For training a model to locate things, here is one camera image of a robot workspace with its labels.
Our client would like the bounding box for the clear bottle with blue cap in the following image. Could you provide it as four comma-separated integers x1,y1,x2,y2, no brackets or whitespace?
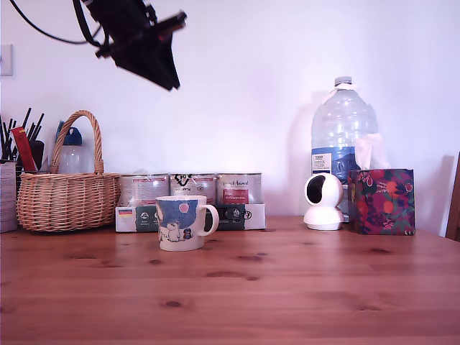
55,121,94,174

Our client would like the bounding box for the tin can with red band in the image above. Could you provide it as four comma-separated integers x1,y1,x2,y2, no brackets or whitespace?
119,172,170,208

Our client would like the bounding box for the tin can with black logo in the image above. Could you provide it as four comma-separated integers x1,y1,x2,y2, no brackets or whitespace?
169,172,217,206

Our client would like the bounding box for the black container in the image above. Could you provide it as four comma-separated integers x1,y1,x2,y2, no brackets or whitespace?
29,140,46,172

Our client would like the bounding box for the tin can with red label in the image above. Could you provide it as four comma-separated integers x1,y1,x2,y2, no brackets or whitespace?
216,172,263,206

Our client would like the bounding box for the cartoon print ceramic mug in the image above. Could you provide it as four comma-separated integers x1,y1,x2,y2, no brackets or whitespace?
155,195,220,252

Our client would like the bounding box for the cardboard can tray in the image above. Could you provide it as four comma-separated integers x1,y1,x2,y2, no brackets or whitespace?
114,203,267,233

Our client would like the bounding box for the large clear water bottle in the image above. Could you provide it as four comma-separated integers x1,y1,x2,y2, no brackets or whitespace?
309,75,380,222

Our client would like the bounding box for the white printed box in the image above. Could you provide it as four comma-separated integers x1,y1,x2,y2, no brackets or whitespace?
0,161,19,234

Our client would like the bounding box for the pale tissue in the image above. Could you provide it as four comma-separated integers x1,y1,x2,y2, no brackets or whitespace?
354,132,392,170

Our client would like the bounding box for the floral tissue box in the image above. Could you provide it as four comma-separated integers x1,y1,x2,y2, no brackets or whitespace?
347,167,416,236

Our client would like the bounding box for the black cable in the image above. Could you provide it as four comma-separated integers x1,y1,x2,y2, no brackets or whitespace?
9,0,104,47
73,0,109,50

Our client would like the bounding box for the white wall plate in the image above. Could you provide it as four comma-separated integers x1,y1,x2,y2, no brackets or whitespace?
0,43,14,76

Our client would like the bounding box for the wicker basket with handle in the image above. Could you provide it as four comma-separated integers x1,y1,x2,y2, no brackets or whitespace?
16,109,122,233

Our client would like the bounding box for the small white round camera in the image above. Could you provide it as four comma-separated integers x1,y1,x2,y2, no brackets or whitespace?
303,172,346,231

